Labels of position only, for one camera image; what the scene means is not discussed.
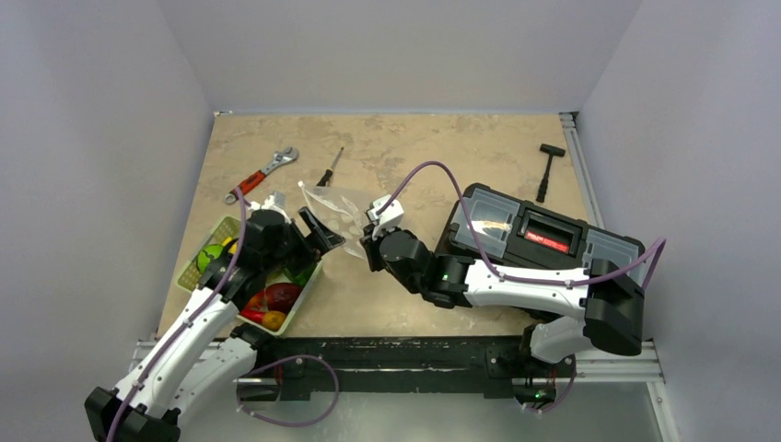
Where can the black hammer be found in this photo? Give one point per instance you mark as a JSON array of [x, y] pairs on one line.
[[551, 151]]

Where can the red apple toy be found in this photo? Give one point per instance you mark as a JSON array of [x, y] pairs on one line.
[[256, 302]]

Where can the yellow black screwdriver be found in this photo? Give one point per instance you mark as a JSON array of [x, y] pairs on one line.
[[326, 178]]

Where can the orange small fruit toy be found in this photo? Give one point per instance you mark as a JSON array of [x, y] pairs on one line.
[[273, 320]]

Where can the green plastic basket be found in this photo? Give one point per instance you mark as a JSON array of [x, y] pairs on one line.
[[188, 275]]

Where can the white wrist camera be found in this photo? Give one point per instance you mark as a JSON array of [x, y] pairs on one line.
[[274, 202], [383, 215]]

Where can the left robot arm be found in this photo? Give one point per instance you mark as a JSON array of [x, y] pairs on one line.
[[150, 402]]

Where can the green lime toy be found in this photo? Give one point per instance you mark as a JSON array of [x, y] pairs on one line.
[[206, 255]]

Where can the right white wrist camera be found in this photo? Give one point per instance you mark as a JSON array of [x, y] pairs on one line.
[[383, 215]]

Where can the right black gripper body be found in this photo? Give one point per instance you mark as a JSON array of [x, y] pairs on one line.
[[369, 251]]

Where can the green bell pepper toy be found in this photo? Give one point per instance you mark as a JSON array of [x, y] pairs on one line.
[[302, 278]]

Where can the yellow banana toy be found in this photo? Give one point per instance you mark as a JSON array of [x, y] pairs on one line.
[[230, 244]]

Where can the clear zip top bag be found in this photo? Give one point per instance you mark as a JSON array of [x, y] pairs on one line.
[[342, 210]]

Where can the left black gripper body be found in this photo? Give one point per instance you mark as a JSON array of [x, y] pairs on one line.
[[295, 250]]

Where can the red chili pepper toy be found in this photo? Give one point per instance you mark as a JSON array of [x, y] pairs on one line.
[[253, 315]]

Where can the dark red fruit toy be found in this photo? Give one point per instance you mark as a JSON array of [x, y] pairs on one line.
[[281, 297]]

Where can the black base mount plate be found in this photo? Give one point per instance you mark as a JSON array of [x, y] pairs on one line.
[[496, 367]]

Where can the red handled adjustable wrench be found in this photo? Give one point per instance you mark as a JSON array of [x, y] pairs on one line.
[[287, 155]]

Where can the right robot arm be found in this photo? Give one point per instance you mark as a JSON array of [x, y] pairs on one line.
[[599, 307]]

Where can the black tool box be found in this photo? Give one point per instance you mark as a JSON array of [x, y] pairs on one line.
[[519, 233]]

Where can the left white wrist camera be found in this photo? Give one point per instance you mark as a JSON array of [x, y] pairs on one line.
[[274, 202]]

